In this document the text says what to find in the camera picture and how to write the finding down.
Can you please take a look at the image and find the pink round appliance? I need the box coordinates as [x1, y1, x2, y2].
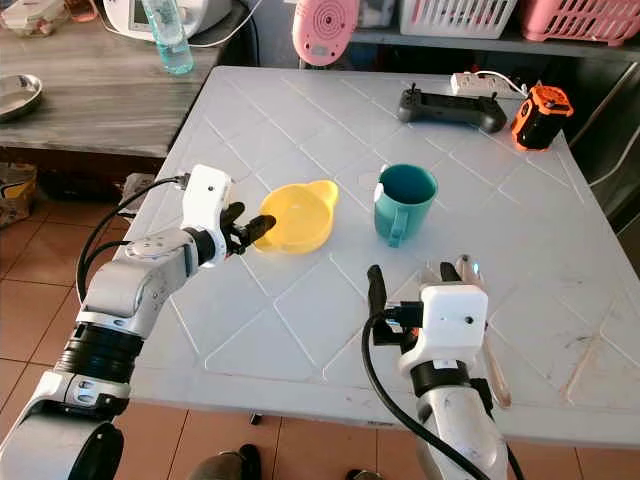
[292, 0, 360, 68]

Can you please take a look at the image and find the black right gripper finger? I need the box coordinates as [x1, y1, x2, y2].
[366, 264, 390, 346]

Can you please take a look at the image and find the pink plastic basket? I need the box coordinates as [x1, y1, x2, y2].
[518, 0, 640, 47]

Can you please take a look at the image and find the black remote controller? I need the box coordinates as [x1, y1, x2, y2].
[397, 84, 509, 135]

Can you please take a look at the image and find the white power strip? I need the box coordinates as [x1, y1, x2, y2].
[450, 71, 502, 98]

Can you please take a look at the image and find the clear plastic water bottle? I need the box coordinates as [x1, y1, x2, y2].
[140, 0, 195, 76]

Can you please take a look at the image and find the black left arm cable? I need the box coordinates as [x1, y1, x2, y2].
[75, 175, 191, 306]

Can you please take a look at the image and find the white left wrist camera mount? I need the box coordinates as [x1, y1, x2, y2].
[177, 164, 234, 237]

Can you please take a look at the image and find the white kitchen appliance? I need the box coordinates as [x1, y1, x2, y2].
[102, 0, 230, 42]

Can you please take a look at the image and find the yellow plastic bowl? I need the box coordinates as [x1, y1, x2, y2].
[253, 180, 340, 254]

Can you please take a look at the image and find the clear food container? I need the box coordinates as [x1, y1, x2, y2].
[0, 0, 68, 38]

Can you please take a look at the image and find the white plastic basket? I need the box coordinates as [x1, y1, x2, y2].
[398, 0, 520, 39]

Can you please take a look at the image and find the teal plastic mug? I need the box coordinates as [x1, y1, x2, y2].
[373, 163, 440, 249]

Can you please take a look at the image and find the printed bag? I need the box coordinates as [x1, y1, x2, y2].
[0, 162, 39, 230]

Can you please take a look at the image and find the orange and black device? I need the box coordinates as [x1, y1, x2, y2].
[511, 83, 575, 152]

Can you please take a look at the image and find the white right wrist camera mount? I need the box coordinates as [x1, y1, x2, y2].
[414, 283, 490, 365]

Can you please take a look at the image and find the metal dish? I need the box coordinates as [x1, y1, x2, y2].
[0, 74, 45, 124]

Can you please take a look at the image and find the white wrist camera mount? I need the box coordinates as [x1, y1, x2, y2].
[177, 164, 234, 237]
[414, 283, 490, 365]

